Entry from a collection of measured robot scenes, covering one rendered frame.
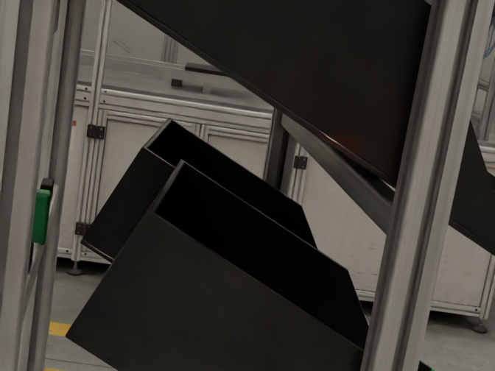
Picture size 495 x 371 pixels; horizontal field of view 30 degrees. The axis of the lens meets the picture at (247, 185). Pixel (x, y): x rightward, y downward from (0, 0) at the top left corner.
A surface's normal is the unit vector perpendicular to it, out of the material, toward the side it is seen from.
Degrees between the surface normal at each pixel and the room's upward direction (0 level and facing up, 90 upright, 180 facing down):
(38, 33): 90
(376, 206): 90
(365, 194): 90
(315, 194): 90
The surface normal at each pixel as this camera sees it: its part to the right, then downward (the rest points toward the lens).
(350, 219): 0.02, 0.22
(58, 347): 0.15, -0.96
